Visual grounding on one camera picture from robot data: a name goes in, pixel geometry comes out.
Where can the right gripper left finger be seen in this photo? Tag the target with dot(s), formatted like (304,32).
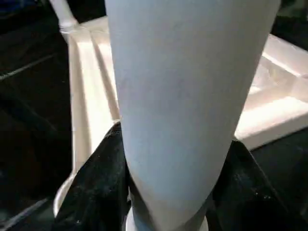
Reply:
(98,192)

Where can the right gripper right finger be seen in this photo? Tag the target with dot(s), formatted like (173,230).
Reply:
(262,197)

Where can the white plastic table top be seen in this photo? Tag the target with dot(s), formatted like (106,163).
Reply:
(91,86)

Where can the white plastic table leg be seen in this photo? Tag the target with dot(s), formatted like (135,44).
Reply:
(65,14)
(192,96)

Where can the black work mat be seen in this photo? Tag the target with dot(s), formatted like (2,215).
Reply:
(29,96)

